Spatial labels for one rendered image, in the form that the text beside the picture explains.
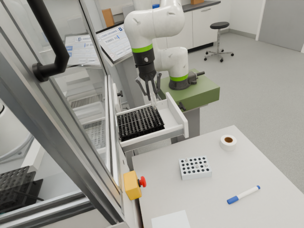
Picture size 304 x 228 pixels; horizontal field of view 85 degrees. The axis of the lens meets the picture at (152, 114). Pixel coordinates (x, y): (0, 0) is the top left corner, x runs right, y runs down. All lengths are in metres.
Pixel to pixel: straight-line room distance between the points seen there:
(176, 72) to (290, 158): 1.36
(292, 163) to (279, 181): 1.11
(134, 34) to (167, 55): 0.39
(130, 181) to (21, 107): 0.45
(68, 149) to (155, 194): 0.52
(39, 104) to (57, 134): 0.05
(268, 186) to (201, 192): 0.25
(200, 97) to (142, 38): 0.56
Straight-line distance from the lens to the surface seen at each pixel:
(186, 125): 0.78
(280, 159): 1.94
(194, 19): 4.13
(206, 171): 0.76
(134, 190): 0.63
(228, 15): 5.48
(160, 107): 1.00
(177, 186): 0.77
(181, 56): 1.04
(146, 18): 0.69
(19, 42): 0.28
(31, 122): 0.28
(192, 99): 1.07
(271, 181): 0.84
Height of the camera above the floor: 1.44
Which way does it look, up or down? 37 degrees down
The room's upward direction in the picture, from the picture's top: 13 degrees counter-clockwise
